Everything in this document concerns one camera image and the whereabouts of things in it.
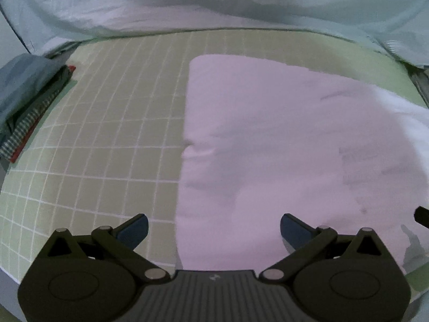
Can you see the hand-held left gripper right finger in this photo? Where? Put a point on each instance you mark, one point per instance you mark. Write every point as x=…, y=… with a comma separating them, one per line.
x=295, y=230

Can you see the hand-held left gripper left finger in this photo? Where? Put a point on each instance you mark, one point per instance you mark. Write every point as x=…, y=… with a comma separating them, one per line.
x=134, y=230

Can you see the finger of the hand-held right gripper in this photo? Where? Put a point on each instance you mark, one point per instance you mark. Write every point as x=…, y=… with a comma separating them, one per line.
x=423, y=214

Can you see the white garment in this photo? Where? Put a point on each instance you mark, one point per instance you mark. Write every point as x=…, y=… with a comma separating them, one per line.
x=268, y=141

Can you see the green grid mat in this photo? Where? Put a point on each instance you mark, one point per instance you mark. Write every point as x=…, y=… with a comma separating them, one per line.
x=117, y=124

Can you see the folded striped garment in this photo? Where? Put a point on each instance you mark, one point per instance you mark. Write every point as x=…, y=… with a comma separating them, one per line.
x=30, y=120

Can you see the folded blue-grey garment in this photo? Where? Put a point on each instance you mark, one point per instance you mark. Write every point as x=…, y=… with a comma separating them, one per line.
x=23, y=80

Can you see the light blue carrot-print quilt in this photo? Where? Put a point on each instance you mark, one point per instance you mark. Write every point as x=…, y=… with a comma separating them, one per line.
x=214, y=10

